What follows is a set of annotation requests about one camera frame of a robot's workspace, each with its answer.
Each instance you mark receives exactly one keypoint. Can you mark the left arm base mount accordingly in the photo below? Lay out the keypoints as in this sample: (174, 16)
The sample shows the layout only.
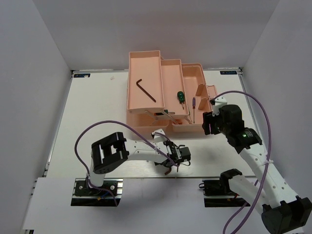
(85, 196)

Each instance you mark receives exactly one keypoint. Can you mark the thick brown hex key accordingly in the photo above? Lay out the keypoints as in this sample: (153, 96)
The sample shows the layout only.
(144, 91)

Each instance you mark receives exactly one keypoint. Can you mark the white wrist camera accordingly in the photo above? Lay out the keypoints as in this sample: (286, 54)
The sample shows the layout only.
(158, 136)
(216, 104)

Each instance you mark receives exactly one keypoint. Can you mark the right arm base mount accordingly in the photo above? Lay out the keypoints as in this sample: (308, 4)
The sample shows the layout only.
(216, 196)

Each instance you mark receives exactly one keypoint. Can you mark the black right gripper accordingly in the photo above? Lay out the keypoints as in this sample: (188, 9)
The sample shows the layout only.
(208, 118)

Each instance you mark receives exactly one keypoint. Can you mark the blue red handled screwdriver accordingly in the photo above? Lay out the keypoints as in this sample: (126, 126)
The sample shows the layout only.
(193, 107)

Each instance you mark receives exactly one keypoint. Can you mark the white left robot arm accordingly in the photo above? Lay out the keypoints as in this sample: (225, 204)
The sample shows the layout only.
(110, 152)

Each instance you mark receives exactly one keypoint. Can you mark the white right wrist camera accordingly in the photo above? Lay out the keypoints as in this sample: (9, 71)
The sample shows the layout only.
(216, 104)

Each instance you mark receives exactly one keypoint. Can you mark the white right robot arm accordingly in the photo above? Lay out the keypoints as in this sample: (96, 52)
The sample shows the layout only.
(280, 207)

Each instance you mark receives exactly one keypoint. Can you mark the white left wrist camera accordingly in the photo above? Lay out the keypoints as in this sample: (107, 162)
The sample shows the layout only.
(158, 136)

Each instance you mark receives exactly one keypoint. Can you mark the green stubby screwdriver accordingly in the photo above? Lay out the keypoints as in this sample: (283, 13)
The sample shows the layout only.
(181, 98)

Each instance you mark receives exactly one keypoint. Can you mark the long brown hex key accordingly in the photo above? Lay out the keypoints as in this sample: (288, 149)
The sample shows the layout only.
(168, 171)

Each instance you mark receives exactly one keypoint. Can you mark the black green slim screwdriver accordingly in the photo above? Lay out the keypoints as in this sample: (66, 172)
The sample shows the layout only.
(166, 112)

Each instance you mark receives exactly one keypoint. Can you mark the pink plastic toolbox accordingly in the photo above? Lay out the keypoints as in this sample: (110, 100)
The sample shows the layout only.
(163, 78)

